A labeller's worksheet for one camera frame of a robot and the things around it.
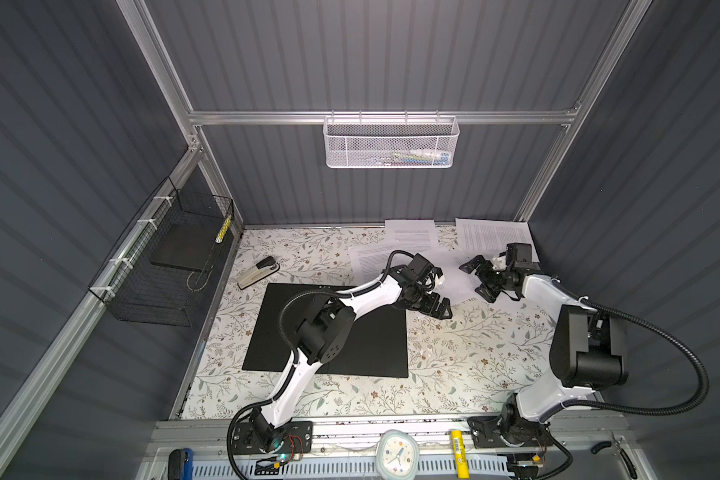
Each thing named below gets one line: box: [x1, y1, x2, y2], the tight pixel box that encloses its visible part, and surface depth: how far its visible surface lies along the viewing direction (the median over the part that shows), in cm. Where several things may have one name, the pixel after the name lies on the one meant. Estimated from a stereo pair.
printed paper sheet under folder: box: [348, 226, 423, 286], surface depth 118 cm
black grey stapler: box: [236, 256, 280, 290], surface depth 105 cm
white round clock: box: [376, 429, 420, 480], surface depth 70 cm
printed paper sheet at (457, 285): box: [429, 249, 487, 307], surface depth 104 cm
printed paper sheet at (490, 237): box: [455, 218, 540, 263], surface depth 122 cm
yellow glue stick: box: [451, 430, 470, 479], surface depth 72 cm
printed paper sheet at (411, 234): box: [385, 219, 439, 249], surface depth 122 cm
